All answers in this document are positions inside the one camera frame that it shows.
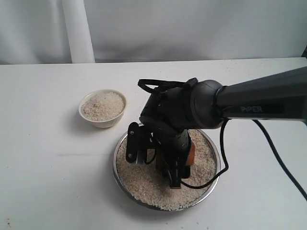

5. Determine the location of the black camera cable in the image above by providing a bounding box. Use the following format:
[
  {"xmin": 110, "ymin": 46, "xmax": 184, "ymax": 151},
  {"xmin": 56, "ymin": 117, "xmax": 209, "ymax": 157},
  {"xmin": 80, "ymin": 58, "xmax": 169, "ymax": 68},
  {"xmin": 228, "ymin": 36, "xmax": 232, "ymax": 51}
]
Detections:
[{"xmin": 138, "ymin": 78, "xmax": 307, "ymax": 199}]

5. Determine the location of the round metal rice tray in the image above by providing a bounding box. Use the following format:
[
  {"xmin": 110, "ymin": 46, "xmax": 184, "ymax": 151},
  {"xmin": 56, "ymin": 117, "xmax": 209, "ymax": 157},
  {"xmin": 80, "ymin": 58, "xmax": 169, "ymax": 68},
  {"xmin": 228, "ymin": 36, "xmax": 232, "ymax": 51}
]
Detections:
[{"xmin": 112, "ymin": 130, "xmax": 221, "ymax": 211}]

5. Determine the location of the white rolled backdrop tube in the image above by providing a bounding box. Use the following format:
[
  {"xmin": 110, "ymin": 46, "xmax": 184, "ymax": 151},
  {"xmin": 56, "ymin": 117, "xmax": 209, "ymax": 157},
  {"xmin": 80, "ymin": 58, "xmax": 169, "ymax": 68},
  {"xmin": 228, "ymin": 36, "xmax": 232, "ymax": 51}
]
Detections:
[{"xmin": 61, "ymin": 0, "xmax": 95, "ymax": 64}]

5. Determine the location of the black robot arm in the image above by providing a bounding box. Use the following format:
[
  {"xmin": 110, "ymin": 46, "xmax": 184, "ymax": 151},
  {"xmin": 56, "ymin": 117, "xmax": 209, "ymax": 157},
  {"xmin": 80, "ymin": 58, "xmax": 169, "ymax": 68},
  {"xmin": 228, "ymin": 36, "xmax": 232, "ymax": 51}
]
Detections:
[{"xmin": 126, "ymin": 67, "xmax": 307, "ymax": 188}]

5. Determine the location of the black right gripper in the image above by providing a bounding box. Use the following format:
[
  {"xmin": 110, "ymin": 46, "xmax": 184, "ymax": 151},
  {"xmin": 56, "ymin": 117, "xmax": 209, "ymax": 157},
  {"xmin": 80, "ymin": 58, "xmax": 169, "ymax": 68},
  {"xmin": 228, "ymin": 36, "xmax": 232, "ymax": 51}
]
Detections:
[{"xmin": 126, "ymin": 87, "xmax": 199, "ymax": 189}]

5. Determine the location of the cream ceramic rice bowl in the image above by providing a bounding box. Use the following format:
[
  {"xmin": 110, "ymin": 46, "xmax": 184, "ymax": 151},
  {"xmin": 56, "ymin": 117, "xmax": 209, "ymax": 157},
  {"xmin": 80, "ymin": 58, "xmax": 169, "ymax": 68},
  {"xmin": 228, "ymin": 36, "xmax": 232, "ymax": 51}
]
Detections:
[{"xmin": 78, "ymin": 89, "xmax": 127, "ymax": 128}]

